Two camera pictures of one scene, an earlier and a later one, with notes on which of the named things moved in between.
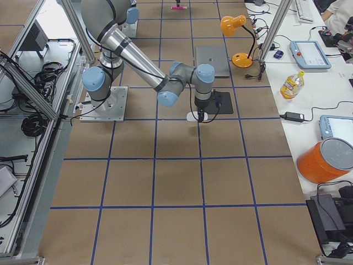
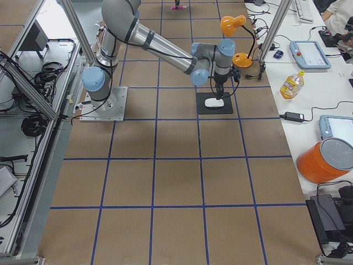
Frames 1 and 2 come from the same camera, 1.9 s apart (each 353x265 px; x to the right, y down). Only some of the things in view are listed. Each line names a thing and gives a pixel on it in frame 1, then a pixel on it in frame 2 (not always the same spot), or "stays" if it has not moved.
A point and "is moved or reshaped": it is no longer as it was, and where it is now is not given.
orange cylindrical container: [325, 160] stays
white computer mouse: [190, 117] is moved or reshaped
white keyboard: [305, 10] stays
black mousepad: [226, 106] stays
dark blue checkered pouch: [278, 54] stays
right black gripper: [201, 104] -> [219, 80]
